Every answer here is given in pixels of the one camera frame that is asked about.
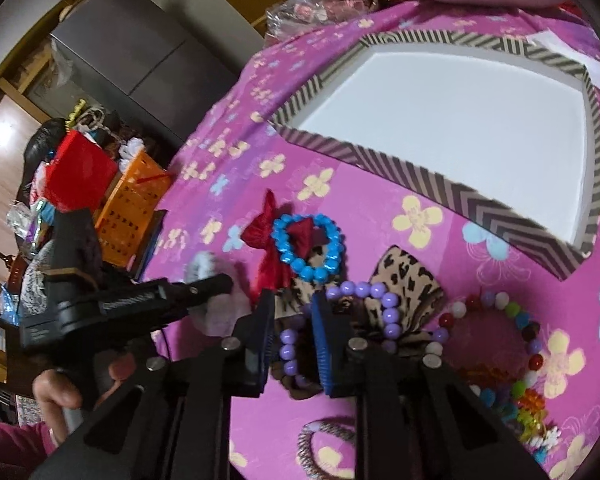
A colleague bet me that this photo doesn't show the purple bead bracelet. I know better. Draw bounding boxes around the purple bead bracelet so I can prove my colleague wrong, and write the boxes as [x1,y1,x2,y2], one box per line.
[278,279,404,377]

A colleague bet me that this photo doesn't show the white fluffy hair accessory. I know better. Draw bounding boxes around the white fluffy hair accessory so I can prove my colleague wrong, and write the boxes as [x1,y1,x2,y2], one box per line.
[184,252,251,337]

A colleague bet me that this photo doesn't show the red ribbon bow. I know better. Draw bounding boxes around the red ribbon bow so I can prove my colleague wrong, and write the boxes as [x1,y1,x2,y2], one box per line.
[240,190,317,304]

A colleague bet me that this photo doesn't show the leopard print bow scrunchie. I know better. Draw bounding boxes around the leopard print bow scrunchie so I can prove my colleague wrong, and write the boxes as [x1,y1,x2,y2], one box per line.
[271,245,444,400]

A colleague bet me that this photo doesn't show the blue bead bracelet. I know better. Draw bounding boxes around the blue bead bracelet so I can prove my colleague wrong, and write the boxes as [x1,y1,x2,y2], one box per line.
[270,212,344,283]

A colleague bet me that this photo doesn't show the multicolour round bead bracelet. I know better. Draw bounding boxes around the multicolour round bead bracelet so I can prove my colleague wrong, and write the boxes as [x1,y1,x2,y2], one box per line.
[424,290,545,406]

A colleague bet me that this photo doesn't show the colourful flower bead bracelet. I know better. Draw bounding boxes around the colourful flower bead bracelet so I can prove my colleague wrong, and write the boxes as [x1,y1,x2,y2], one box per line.
[479,383,564,464]

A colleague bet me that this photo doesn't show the pink sleeve forearm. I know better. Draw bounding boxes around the pink sleeve forearm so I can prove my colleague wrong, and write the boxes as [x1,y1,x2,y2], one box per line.
[0,422,57,479]

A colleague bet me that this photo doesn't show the person's left hand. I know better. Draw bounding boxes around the person's left hand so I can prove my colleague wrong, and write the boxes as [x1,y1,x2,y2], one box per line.
[31,351,138,446]

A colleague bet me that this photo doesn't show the pink floral bedsheet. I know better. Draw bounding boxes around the pink floral bedsheet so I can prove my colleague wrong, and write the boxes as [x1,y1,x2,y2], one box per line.
[145,2,600,479]

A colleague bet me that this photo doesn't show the orange plastic basket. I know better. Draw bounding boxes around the orange plastic basket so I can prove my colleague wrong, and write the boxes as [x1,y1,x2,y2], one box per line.
[95,148,172,268]

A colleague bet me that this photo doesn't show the red box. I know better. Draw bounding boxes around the red box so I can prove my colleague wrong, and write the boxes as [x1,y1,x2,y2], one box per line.
[44,130,118,214]

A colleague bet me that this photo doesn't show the grey cabinet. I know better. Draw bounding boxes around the grey cabinet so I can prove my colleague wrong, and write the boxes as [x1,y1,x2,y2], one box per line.
[52,0,237,148]

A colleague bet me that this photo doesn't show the striped cardboard tray box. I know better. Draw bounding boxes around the striped cardboard tray box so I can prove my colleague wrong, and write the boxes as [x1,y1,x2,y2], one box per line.
[271,30,600,280]

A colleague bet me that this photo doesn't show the clear plastic bag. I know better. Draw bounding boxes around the clear plastic bag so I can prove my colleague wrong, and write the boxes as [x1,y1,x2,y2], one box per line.
[264,0,378,44]

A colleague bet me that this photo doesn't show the white paper sheet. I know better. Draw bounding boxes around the white paper sheet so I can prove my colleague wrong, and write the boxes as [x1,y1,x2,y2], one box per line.
[526,29,600,90]

